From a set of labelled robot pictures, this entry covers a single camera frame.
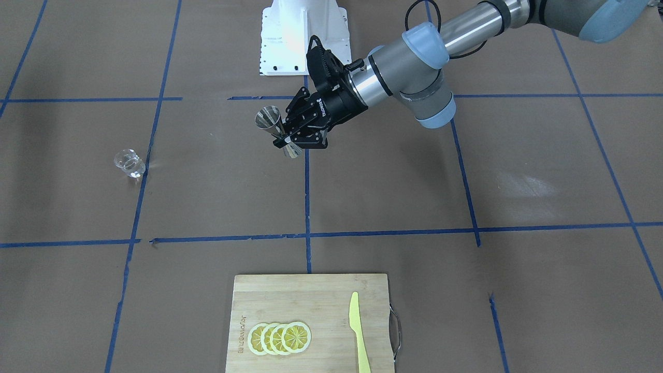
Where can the clear glass measuring cup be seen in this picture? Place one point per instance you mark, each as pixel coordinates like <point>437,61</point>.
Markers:
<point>130,163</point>

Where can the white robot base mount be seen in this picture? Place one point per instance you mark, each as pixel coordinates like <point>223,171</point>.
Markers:
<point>287,27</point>

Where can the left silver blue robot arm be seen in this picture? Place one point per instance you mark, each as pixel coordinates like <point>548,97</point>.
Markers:
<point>411,67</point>

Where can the steel double jigger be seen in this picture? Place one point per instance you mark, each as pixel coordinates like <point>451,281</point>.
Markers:
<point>270,120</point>

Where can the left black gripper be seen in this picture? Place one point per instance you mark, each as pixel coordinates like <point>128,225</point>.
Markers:
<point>343,106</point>

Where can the bamboo cutting board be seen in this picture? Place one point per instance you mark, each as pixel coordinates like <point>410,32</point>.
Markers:
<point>322,302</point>

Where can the yellow plastic knife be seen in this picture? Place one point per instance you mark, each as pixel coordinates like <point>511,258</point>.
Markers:
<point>356,327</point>

